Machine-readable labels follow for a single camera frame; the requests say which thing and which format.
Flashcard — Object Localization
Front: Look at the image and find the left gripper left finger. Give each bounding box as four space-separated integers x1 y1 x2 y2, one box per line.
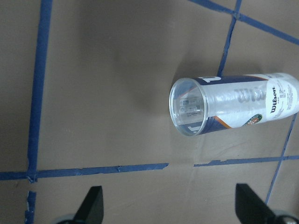
72 186 104 224

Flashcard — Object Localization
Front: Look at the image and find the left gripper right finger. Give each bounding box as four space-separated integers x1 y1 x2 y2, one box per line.
235 183 284 224

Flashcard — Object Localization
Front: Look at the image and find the clear tennis ball can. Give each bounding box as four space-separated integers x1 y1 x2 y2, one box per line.
169 73 299 136

